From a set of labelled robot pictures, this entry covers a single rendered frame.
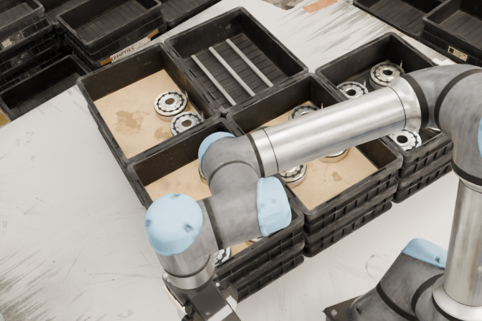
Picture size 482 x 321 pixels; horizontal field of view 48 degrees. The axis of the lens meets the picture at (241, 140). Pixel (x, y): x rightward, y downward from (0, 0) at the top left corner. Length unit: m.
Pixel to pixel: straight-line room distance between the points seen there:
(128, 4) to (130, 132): 1.21
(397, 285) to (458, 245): 0.25
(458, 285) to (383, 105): 0.34
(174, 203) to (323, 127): 0.27
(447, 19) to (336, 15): 0.71
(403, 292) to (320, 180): 0.43
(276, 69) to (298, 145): 0.93
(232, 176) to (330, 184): 0.72
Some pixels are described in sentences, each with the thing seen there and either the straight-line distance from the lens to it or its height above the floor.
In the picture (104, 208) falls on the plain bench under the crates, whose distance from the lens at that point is 1.67.
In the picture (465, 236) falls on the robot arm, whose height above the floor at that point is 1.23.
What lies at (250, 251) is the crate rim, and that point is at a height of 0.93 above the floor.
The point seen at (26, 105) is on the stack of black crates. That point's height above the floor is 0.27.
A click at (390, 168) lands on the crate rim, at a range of 1.38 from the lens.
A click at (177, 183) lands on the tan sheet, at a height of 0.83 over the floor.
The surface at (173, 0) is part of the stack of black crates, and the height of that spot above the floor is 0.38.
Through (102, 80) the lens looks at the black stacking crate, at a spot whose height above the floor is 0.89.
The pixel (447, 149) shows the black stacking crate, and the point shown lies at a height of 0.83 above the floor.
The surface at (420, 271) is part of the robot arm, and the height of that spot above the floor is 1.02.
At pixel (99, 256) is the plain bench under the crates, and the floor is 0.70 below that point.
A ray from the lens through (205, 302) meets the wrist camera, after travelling 0.85.
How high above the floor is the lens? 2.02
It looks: 50 degrees down
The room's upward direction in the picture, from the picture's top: 9 degrees counter-clockwise
